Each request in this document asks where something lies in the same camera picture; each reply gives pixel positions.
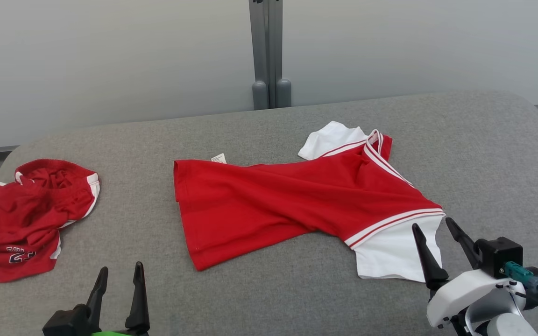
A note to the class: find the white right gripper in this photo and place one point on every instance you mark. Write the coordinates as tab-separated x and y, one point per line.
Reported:
465	294

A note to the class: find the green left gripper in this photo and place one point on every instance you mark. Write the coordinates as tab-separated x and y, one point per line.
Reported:
110	333

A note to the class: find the red shorts with white stripe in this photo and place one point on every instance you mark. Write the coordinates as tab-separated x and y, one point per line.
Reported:
21	219

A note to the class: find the red and white jersey shirt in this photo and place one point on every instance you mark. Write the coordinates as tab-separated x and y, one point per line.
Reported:
273	205

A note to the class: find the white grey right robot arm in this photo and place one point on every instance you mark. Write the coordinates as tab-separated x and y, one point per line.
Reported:
512	326

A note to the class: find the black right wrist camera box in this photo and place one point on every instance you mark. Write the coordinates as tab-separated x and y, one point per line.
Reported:
498	254

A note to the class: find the teal right camera connector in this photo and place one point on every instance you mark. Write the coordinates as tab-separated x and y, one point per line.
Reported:
521	273

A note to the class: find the grey metal partition post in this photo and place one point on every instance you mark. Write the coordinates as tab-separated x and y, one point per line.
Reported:
269	46

